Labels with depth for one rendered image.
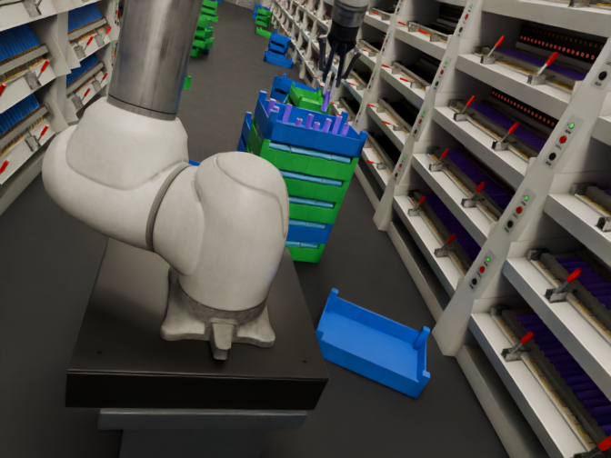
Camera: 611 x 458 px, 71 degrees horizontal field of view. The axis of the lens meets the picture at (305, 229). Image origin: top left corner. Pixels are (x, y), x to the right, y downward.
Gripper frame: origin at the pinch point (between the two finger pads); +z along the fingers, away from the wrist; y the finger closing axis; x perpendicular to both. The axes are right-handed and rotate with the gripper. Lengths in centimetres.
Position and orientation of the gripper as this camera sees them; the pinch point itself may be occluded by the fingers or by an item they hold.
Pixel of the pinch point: (330, 84)
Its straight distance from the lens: 138.4
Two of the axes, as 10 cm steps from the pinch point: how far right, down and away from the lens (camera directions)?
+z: -1.6, 5.8, 8.0
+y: 9.2, 3.7, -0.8
